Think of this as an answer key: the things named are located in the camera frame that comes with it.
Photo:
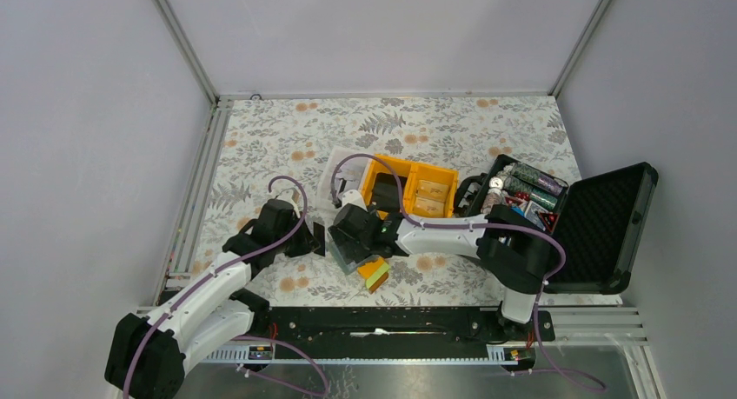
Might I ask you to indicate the yellow plastic divided bin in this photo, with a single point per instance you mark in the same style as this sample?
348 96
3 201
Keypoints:
407 174

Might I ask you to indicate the green card holder wallet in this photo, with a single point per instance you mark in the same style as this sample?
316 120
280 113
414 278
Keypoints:
350 256

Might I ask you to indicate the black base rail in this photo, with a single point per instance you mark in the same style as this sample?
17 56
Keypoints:
460 333

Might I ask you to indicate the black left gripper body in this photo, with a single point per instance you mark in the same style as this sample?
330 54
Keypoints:
297 245

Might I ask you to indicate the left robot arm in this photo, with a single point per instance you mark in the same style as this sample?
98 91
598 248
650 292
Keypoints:
151 355

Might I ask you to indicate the black poker chip case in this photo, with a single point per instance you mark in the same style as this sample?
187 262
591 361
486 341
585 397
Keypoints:
598 221

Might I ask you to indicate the orange green sticky notes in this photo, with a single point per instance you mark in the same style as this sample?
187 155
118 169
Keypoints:
374 273

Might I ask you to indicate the white plastic bin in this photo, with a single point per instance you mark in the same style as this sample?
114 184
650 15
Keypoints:
350 176

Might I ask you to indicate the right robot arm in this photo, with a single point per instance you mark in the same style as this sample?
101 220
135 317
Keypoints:
478 246

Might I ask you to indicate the black credit card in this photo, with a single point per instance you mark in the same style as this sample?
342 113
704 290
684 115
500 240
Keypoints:
320 239
385 194

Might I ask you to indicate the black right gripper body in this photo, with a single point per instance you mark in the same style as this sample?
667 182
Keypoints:
360 246

